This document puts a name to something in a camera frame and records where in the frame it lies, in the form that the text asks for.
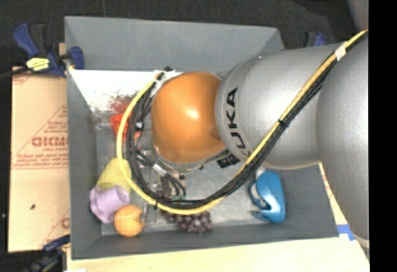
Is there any purple toy grape bunch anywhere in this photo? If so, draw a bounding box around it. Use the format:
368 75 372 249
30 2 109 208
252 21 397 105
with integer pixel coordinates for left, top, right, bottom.
154 192 215 235

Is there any orange toy fruit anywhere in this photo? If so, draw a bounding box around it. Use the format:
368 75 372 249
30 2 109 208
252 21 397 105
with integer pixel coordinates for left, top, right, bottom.
113 204 146 238

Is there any yellow-green plastic cup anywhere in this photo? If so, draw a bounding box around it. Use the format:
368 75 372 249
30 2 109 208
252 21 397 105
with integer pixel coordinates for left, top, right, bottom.
97 157 133 194

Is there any lilac plastic cup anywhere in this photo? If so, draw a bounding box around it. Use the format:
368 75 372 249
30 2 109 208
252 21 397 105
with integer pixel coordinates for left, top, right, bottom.
89 184 131 225

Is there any red plastic object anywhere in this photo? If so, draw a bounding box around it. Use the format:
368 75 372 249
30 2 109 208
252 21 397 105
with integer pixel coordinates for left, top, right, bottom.
109 112 135 142

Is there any blue plastic object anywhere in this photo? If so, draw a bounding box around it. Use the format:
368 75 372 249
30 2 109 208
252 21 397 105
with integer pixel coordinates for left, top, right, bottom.
248 169 287 224

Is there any grey metal bin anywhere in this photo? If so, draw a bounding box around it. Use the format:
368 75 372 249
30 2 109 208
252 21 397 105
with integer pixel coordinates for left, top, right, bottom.
63 16 340 260

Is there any brown cardboard board red print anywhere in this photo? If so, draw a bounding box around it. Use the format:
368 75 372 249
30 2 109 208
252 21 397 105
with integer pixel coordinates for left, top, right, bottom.
7 66 72 253

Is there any black cylinder on white bracket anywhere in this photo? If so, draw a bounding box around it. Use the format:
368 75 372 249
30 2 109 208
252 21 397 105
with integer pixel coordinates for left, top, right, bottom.
216 153 240 170

